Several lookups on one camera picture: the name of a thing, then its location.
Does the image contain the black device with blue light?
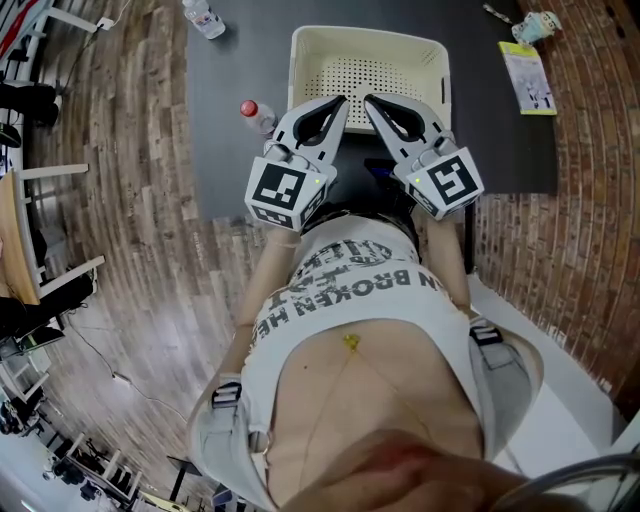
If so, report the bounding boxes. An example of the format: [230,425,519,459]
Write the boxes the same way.
[363,157,401,181]

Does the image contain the person's head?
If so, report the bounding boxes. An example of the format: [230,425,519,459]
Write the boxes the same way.
[272,427,640,512]

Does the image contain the person's neck and chest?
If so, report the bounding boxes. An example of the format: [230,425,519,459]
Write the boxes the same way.
[269,319,486,491]

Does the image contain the wooden desk with white frame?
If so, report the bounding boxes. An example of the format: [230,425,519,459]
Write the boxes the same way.
[0,163,106,306]

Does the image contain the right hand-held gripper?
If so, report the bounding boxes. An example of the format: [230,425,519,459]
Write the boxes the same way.
[363,92,486,221]

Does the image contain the white side desk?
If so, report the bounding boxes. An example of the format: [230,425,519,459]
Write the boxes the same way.
[467,274,629,476]

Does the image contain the thin gold necklace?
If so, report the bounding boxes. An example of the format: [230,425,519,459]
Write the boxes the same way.
[304,333,431,441]

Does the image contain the person's light denim overalls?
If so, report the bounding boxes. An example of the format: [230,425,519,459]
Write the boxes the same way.
[189,314,544,512]

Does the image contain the white table with red print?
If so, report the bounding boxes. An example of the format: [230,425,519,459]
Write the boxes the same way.
[0,0,99,56]

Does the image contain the cream perforated plastic basket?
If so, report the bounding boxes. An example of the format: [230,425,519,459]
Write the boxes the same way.
[287,25,453,135]

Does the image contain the patterned lanyard strap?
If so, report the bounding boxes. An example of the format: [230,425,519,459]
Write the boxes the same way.
[482,2,514,25]

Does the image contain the black and green object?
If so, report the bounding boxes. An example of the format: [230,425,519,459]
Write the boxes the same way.
[19,327,66,351]

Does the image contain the floor cable with white adapter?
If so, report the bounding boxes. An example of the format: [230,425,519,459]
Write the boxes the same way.
[64,319,189,426]

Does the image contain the yellow-green book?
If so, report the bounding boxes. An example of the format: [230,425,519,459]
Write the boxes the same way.
[497,40,558,116]

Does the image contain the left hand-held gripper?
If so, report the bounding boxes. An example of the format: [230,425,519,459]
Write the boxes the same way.
[243,95,352,233]

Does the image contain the person's white printed top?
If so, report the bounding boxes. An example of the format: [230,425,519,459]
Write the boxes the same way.
[239,222,484,441]

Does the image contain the person's right forearm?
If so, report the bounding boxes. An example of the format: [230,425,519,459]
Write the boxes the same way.
[424,215,472,314]

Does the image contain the clear plastic water bottle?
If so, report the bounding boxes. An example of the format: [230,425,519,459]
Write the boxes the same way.
[182,0,227,40]

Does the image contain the dark grey table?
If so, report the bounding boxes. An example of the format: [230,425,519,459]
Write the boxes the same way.
[185,0,559,224]

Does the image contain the person's left forearm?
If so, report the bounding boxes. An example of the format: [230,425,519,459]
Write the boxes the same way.
[232,224,304,331]

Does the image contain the small red-capped bottle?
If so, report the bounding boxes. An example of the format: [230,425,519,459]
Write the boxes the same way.
[239,99,280,137]

